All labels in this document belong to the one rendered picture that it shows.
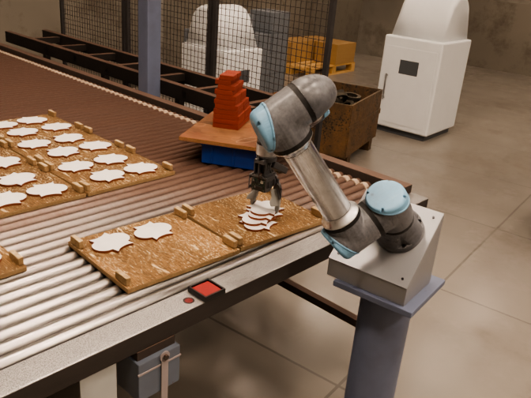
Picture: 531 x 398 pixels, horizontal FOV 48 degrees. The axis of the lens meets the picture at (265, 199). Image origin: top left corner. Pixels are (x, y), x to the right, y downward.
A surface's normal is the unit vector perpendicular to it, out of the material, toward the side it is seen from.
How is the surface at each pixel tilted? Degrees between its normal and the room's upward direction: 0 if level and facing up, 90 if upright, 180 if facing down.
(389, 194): 36
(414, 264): 43
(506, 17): 90
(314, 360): 0
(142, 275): 0
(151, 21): 90
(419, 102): 90
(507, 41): 90
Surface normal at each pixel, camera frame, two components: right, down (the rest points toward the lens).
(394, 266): -0.35, -0.50
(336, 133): -0.44, 0.32
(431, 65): -0.64, 0.25
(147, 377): 0.73, 0.32
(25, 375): 0.08, -0.92
